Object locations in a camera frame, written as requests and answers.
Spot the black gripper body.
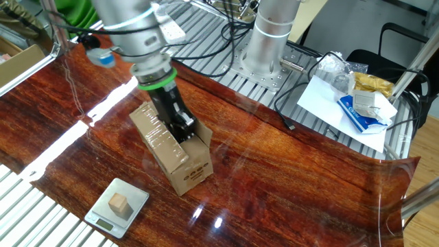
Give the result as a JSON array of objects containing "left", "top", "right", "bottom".
[{"left": 147, "top": 84, "right": 183, "bottom": 133}]

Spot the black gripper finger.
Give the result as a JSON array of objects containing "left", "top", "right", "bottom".
[
  {"left": 174, "top": 108, "right": 199, "bottom": 137},
  {"left": 170, "top": 128, "right": 189, "bottom": 145}
]

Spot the brown cardboard shipping box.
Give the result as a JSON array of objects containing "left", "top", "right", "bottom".
[{"left": 128, "top": 101, "right": 214, "bottom": 197}]

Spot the open brown storage carton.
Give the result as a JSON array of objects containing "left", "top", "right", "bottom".
[{"left": 0, "top": 36, "right": 45, "bottom": 89}]

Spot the silver digital kitchen scale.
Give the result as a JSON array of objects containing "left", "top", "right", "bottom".
[{"left": 84, "top": 177, "right": 150, "bottom": 239}]

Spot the small wooden cube block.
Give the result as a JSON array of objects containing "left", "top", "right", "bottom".
[{"left": 108, "top": 192, "right": 133, "bottom": 220}]

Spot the glossy wood-grain table mat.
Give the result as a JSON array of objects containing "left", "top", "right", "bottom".
[{"left": 0, "top": 25, "right": 421, "bottom": 247}]

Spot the green cloth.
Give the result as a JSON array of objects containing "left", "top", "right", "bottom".
[{"left": 54, "top": 0, "right": 100, "bottom": 38}]

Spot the white paper sheet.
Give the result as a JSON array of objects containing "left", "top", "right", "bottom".
[{"left": 296, "top": 74, "right": 388, "bottom": 154}]

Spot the clear plastic bag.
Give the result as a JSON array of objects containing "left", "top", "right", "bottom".
[{"left": 315, "top": 51, "right": 368, "bottom": 93}]

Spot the beige board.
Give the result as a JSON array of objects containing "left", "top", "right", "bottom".
[{"left": 287, "top": 0, "right": 329, "bottom": 44}]

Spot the blue tissue pack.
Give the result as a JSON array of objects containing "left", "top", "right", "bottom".
[{"left": 336, "top": 95, "right": 388, "bottom": 134}]

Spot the person in camouflage jacket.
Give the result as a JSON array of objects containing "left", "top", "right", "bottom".
[{"left": 0, "top": 0, "right": 44, "bottom": 39}]

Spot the small white square packet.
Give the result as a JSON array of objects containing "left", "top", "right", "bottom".
[{"left": 352, "top": 89, "right": 378, "bottom": 119}]

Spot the gold foil bag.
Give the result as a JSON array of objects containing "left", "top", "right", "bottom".
[{"left": 353, "top": 71, "right": 394, "bottom": 99}]

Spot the black chair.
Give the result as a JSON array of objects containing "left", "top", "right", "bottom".
[{"left": 346, "top": 22, "right": 439, "bottom": 128}]

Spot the white crumpled tissue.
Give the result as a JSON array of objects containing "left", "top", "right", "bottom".
[{"left": 372, "top": 91, "right": 399, "bottom": 126}]

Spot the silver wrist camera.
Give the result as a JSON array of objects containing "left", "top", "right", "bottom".
[{"left": 85, "top": 47, "right": 117, "bottom": 69}]

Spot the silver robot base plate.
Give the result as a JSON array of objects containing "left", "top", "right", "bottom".
[{"left": 222, "top": 40, "right": 318, "bottom": 93}]

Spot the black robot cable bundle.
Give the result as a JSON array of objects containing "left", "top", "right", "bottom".
[{"left": 44, "top": 0, "right": 261, "bottom": 79}]

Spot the black USB cable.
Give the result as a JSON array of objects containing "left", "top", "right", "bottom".
[{"left": 273, "top": 50, "right": 351, "bottom": 131}]

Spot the silver cable connector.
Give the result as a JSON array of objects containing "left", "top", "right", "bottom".
[{"left": 279, "top": 57, "right": 309, "bottom": 75}]

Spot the aluminium frame post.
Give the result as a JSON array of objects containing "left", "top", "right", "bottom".
[
  {"left": 389, "top": 34, "right": 439, "bottom": 104},
  {"left": 401, "top": 178, "right": 439, "bottom": 220},
  {"left": 40, "top": 0, "right": 77, "bottom": 58}
]

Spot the thick black cable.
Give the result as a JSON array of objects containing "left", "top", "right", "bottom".
[{"left": 387, "top": 67, "right": 431, "bottom": 131}]

